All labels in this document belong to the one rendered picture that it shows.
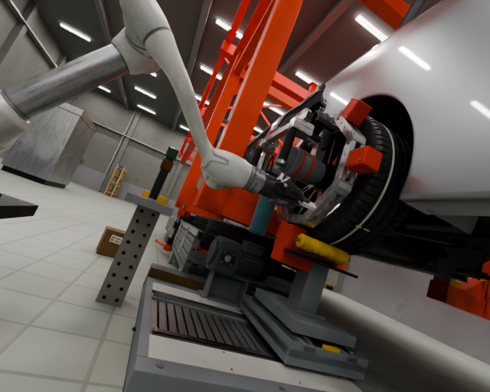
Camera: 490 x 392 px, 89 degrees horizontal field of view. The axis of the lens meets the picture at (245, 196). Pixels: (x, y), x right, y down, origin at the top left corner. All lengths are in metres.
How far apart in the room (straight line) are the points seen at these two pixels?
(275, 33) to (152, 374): 1.89
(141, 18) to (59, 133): 6.63
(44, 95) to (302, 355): 1.22
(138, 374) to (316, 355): 0.61
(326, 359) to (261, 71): 1.57
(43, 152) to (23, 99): 6.42
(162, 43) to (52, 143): 6.66
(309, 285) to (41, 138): 7.03
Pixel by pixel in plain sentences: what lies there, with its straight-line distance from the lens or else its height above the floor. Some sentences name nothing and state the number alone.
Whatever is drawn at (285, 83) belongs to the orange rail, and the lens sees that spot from 5.01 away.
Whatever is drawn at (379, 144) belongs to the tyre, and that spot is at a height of 0.94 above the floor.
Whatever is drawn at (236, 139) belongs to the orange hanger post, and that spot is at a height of 0.98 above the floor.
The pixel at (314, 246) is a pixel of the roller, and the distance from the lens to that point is 1.08.
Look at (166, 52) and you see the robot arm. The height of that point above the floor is 0.88.
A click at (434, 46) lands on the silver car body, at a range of 1.35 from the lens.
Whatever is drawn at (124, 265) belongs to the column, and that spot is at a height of 0.16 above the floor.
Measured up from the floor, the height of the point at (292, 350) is 0.14.
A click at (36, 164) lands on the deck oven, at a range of 7.48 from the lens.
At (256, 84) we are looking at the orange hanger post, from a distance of 1.75.
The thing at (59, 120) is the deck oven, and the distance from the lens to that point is 7.56.
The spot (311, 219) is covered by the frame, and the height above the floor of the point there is 0.61.
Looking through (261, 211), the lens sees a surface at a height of 0.59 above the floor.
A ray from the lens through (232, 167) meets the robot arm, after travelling 0.81.
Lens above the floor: 0.44
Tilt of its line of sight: 9 degrees up
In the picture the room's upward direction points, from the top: 20 degrees clockwise
